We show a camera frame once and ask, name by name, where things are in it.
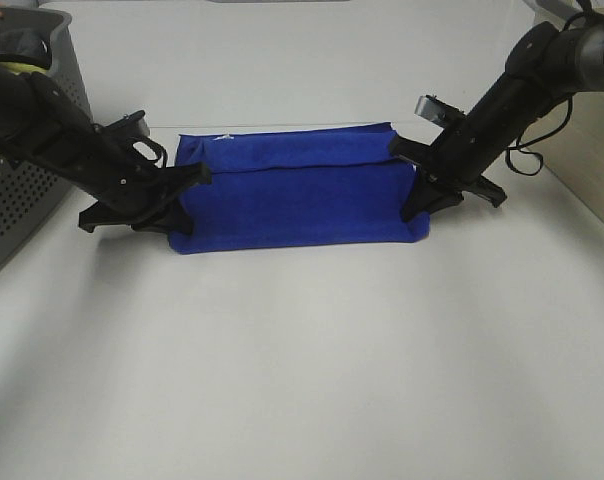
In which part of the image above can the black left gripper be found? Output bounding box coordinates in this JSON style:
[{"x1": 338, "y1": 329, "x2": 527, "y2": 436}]
[{"x1": 78, "y1": 130, "x2": 212, "y2": 235}]

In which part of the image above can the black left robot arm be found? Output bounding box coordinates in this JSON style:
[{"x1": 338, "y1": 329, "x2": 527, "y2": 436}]
[{"x1": 0, "y1": 67, "x2": 212, "y2": 235}]

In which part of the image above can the yellow-green towel in basket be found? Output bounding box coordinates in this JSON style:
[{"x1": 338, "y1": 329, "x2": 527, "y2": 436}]
[{"x1": 0, "y1": 62, "x2": 47, "y2": 75}]

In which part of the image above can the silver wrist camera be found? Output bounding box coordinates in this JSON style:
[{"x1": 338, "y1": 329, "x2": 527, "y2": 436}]
[
  {"x1": 414, "y1": 95, "x2": 466, "y2": 129},
  {"x1": 104, "y1": 110, "x2": 150, "y2": 137}
]

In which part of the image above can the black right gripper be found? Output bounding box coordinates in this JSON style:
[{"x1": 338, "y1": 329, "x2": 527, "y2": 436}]
[{"x1": 388, "y1": 120, "x2": 505, "y2": 222}]

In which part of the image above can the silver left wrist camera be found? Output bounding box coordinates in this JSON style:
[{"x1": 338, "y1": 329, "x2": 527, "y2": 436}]
[{"x1": 104, "y1": 110, "x2": 150, "y2": 137}]

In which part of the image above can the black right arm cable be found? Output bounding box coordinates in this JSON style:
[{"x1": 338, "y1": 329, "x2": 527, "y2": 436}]
[{"x1": 504, "y1": 97, "x2": 576, "y2": 176}]

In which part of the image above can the beige storage box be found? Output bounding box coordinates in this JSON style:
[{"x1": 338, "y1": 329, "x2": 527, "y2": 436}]
[{"x1": 521, "y1": 0, "x2": 604, "y2": 221}]

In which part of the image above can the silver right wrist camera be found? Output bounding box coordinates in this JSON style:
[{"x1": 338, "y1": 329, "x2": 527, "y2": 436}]
[{"x1": 414, "y1": 95, "x2": 466, "y2": 129}]

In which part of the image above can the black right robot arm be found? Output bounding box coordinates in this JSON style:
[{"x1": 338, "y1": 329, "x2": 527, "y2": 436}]
[{"x1": 388, "y1": 8, "x2": 604, "y2": 222}]

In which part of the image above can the grey perforated laundry basket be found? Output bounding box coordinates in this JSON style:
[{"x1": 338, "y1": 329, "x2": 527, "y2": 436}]
[{"x1": 0, "y1": 5, "x2": 91, "y2": 270}]

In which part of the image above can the blue microfiber towel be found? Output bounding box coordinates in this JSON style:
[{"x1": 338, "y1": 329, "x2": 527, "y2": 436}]
[{"x1": 169, "y1": 122, "x2": 430, "y2": 254}]

